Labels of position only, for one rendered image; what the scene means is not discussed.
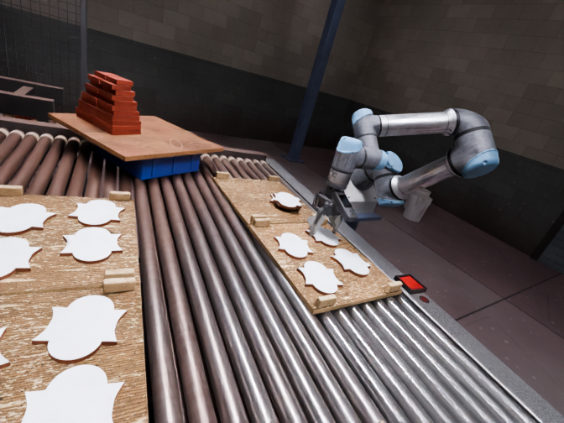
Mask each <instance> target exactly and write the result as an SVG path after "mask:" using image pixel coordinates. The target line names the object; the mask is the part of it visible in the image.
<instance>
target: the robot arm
mask: <svg viewBox="0 0 564 423"><path fill-rule="evenodd" d="M352 128H353V133H354V138H350V137H346V136H344V137H342V138H341V139H340V142H339V144H338V146H337V151H336V153H335V156H334V159H333V161H332V167H331V169H330V172H329V175H328V177H327V178H328V179H327V178H324V180H323V181H324V182H326V184H325V187H324V190H323V192H322V191H320V192H319V193H317V192H316V194H315V198H314V201H313V203H312V205H313V206H314V207H315V209H316V210H318V212H317V214H316V215H315V216H314V217H308V219H307V221H308V223H309V225H310V226H311V230H310V234H309V236H310V237H312V236H313V235H315V234H316V231H317V230H318V229H319V226H320V225H321V224H322V223H323V222H324V221H325V217H324V216H325V215H326V216H327V217H328V219H329V221H330V223H331V224H332V226H333V229H332V233H334V234H335V233H336V232H337V229H338V228H339V226H340V223H342V219H344V221H345V222H355V221H356V220H357V219H358V216H357V214H356V212H355V211H354V209H353V207H352V205H351V203H350V201H349V200H348V198H347V196H346V194H345V192H344V191H341V190H346V189H347V185H348V184H349V181H350V180H351V182H352V184H353V185H354V186H355V187H356V188H357V189H358V190H360V191H366V190H368V189H370V188H371V187H372V186H373V185H375V189H376V194H377V199H378V204H379V205H380V206H383V207H392V206H402V205H404V204H405V201H404V200H405V199H407V198H409V196H410V194H411V193H413V192H416V191H419V190H421V189H424V188H426V187H428V186H430V185H434V184H436V183H438V182H441V181H443V180H446V179H449V178H451V177H453V176H455V175H457V176H459V177H464V178H467V179H472V178H476V177H478V176H482V175H486V174H487V173H489V172H491V171H493V170H494V169H496V168H497V167H498V165H499V152H498V150H497V149H496V145H495V142H494V137H493V135H492V132H491V127H490V125H489V123H488V121H487V120H486V119H485V118H484V117H482V116H481V115H479V114H477V113H475V112H472V111H469V110H466V109H460V108H449V109H447V110H445V111H444V112H424V113H407V114H391V115H375V116H374V115H373V113H372V111H371V110H370V109H367V108H363V109H359V110H357V111H356V112H355V113H354V114H353V115H352ZM433 133H442V134H443V135H445V136H452V137H453V138H454V143H455V147H454V148H452V149H449V150H448V151H447V153H446V156H444V157H442V158H440V159H437V160H435V161H433V162H431V163H429V164H427V165H425V166H423V167H421V168H419V169H417V170H414V171H412V172H410V173H409V174H407V175H404V176H401V175H399V172H401V170H402V169H403V165H402V162H401V160H400V158H399V157H398V156H397V155H396V154H395V153H393V152H391V151H387V152H384V151H383V150H381V149H379V145H378V140H377V137H385V136H401V135H417V134H433ZM320 194H321V195H320Z"/></svg>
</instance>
